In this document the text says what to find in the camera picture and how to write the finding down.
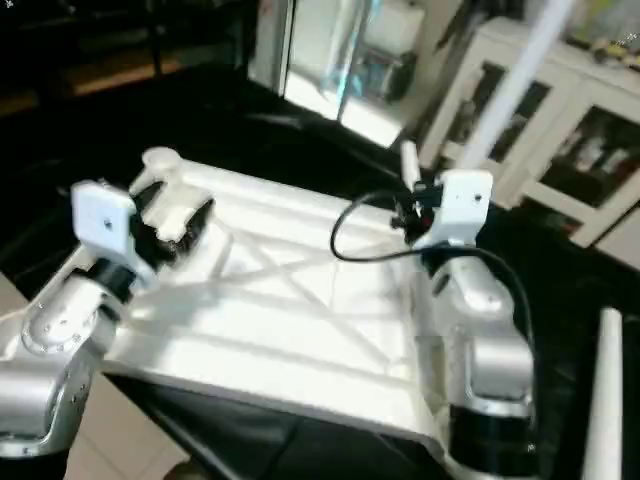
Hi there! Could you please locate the white plastic table leg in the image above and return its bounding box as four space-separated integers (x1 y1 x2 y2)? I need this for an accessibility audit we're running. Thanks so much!
462 0 578 173
583 308 627 480
399 139 422 193

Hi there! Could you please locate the white plastic table top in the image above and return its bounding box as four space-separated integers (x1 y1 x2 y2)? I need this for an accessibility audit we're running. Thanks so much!
0 147 453 453

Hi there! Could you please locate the black work surface mat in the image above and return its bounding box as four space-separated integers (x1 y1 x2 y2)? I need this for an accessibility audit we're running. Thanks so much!
0 60 640 480

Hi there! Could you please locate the colourful background box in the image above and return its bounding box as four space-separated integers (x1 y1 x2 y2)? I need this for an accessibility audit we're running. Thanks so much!
335 0 427 103

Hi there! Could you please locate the white glass door cabinet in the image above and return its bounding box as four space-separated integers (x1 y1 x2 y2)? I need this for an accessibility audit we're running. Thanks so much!
418 14 640 247

